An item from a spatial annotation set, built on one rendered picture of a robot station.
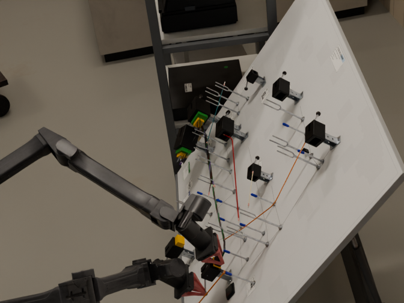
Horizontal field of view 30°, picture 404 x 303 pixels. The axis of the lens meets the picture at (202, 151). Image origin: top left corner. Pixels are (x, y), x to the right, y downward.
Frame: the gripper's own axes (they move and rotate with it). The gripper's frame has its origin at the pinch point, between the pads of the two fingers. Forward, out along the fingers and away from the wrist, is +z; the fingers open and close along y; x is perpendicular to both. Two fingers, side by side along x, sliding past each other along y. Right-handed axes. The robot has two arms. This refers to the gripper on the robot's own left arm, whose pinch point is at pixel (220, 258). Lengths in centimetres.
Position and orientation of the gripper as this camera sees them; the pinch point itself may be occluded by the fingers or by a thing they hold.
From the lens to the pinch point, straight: 233.8
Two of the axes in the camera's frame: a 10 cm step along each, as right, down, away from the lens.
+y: -0.6, -6.3, 7.7
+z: 5.8, 6.1, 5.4
